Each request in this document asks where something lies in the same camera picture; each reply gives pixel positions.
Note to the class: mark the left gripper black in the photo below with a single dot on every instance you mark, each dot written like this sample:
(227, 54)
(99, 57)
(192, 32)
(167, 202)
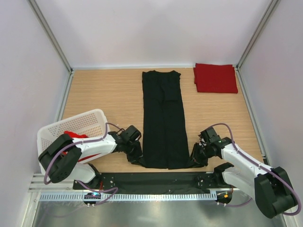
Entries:
(138, 158)

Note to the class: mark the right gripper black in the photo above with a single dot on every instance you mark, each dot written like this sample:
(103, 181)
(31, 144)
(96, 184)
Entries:
(197, 161)

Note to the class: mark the black t shirt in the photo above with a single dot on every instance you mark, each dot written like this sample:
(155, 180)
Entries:
(165, 144)

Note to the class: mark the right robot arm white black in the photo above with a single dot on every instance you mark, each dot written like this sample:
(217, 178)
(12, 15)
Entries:
(269, 187)

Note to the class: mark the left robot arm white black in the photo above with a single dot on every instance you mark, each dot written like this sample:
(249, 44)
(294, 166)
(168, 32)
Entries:
(69, 158)

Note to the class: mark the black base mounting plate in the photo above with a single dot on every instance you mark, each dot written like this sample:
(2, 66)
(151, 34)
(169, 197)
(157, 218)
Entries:
(161, 183)

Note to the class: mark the white plastic laundry basket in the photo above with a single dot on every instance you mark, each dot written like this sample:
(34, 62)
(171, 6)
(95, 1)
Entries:
(92, 123)

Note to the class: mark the bright red t shirt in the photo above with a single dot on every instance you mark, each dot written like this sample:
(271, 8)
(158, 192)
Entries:
(85, 137)

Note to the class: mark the folded dark red t shirt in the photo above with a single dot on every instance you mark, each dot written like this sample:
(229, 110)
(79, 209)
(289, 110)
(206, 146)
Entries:
(210, 78)

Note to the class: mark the white slotted cable duct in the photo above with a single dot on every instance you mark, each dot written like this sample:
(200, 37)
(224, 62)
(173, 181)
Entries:
(93, 197)

